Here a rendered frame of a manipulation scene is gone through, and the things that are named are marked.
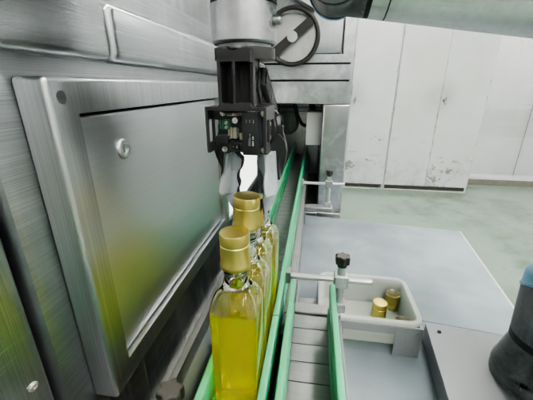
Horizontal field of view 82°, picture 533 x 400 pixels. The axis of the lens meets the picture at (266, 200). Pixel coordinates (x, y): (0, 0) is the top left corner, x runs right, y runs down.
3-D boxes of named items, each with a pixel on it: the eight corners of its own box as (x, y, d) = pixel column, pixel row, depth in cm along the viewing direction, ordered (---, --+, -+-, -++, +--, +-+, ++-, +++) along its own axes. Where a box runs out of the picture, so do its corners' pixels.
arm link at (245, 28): (222, 14, 39) (286, 12, 37) (224, 55, 40) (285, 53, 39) (198, -1, 32) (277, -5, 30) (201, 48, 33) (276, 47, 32)
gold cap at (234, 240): (224, 256, 37) (222, 224, 36) (253, 258, 37) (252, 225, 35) (216, 273, 34) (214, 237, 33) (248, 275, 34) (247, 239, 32)
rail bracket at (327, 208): (299, 219, 129) (301, 167, 122) (340, 221, 127) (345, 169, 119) (299, 224, 125) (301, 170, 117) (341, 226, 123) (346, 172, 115)
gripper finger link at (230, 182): (206, 220, 41) (212, 152, 38) (220, 204, 47) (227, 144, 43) (228, 225, 41) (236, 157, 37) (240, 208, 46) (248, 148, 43)
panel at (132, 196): (251, 178, 119) (249, 83, 107) (258, 178, 118) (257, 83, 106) (93, 395, 35) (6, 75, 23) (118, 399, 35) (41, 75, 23)
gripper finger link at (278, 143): (256, 182, 42) (245, 118, 40) (258, 178, 44) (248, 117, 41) (289, 179, 41) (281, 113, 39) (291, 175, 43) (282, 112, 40)
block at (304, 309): (293, 325, 68) (294, 299, 66) (337, 329, 67) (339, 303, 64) (292, 337, 65) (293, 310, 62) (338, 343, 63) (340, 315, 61)
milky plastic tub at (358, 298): (316, 297, 87) (317, 270, 84) (399, 305, 84) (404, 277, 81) (316, 344, 71) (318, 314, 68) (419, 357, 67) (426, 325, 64)
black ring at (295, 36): (266, 67, 127) (266, 8, 120) (318, 67, 124) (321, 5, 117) (264, 67, 123) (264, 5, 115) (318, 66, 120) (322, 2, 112)
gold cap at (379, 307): (384, 312, 78) (386, 298, 77) (386, 322, 75) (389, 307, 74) (370, 310, 79) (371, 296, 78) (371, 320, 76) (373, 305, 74)
